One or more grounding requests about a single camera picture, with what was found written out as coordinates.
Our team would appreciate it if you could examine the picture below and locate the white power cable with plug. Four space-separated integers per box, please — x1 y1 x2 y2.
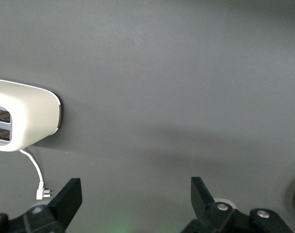
18 148 52 201

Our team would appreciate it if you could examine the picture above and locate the white toaster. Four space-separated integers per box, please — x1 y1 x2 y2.
0 79 64 152

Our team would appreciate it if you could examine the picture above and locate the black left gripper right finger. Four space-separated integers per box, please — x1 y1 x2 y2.
180 176 294 233

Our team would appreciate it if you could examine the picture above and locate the dark grey table mat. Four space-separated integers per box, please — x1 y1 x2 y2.
0 0 295 233

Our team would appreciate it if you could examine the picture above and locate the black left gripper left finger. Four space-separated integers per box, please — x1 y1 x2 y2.
0 178 83 233

